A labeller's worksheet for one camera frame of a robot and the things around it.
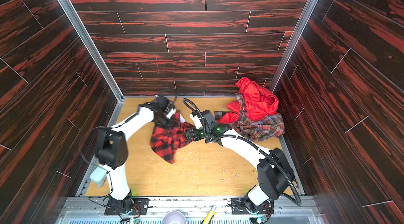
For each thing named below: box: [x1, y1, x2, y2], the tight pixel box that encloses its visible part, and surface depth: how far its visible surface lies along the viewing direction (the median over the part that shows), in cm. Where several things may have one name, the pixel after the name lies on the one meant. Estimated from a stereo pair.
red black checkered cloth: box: [150, 109, 195, 164], surface depth 93 cm
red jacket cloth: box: [217, 76, 279, 125], surface depth 103 cm
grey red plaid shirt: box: [214, 93, 285, 142], surface depth 98 cm
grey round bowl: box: [160, 210, 188, 224], surface depth 69 cm
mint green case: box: [89, 166, 108, 184], surface depth 82 cm
